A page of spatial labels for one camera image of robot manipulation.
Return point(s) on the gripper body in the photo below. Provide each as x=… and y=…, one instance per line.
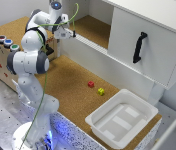
x=62, y=32

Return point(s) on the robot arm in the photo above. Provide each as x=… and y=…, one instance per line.
x=27, y=63

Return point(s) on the wooden drawer box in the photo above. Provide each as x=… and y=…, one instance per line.
x=11, y=28

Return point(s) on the white cabinet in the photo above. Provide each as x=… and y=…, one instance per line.
x=98, y=63

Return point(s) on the green button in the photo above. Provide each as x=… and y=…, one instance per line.
x=14, y=47

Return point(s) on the blue button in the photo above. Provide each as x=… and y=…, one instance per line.
x=8, y=42

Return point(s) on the pink block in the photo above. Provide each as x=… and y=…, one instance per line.
x=91, y=84

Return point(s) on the red button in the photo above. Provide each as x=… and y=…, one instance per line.
x=1, y=38

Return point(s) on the yellow block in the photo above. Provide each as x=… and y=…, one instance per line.
x=101, y=91

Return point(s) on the white sliding door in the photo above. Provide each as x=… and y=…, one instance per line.
x=161, y=50

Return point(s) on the white plastic box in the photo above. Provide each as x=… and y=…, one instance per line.
x=121, y=120

